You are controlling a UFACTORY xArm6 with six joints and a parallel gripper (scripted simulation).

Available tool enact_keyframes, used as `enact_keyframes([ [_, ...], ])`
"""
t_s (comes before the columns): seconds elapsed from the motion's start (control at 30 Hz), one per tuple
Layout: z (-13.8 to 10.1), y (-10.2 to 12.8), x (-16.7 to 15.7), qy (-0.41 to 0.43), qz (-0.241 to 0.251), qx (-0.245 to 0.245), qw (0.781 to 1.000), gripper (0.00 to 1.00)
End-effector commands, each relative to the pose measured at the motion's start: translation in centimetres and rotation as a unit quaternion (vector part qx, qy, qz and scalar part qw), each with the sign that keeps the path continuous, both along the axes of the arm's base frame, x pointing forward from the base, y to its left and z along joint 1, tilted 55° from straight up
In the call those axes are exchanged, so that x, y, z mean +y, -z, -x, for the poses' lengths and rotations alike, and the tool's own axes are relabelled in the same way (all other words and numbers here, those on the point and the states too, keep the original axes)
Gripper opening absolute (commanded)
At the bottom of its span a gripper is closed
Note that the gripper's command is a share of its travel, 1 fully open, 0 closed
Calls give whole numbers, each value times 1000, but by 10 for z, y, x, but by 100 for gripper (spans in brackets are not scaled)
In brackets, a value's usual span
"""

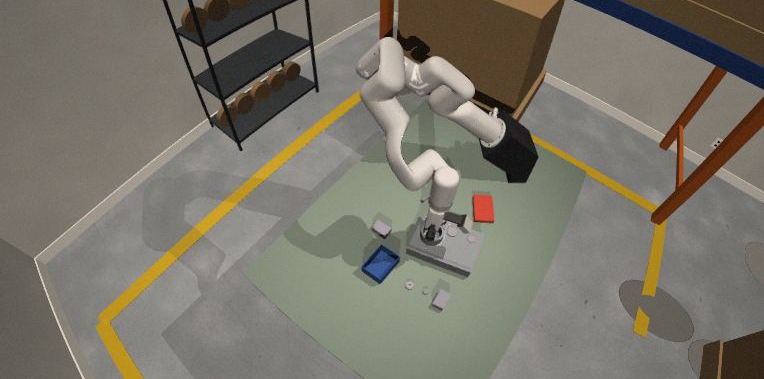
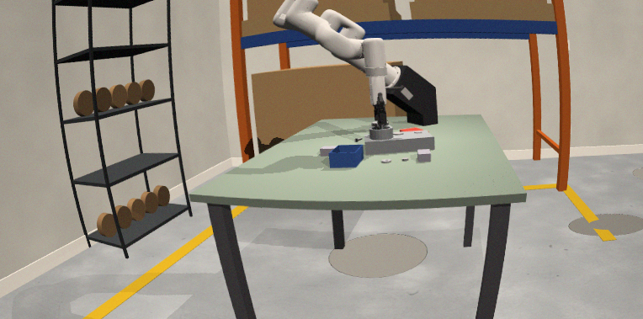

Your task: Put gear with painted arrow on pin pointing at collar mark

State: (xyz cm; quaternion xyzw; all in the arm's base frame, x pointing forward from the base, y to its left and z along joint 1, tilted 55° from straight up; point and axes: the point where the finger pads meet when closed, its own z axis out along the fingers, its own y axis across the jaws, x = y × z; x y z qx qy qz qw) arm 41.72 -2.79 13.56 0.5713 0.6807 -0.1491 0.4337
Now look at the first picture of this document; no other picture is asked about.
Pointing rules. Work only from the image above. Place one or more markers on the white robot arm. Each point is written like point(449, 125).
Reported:
point(378, 94)

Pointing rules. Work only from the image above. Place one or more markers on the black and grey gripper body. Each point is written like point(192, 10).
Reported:
point(435, 218)

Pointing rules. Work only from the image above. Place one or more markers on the blue open-top tray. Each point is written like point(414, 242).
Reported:
point(380, 264)

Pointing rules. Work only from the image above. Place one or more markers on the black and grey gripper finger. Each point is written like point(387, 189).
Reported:
point(429, 232)

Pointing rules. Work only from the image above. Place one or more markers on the red flat block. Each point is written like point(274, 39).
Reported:
point(483, 208)

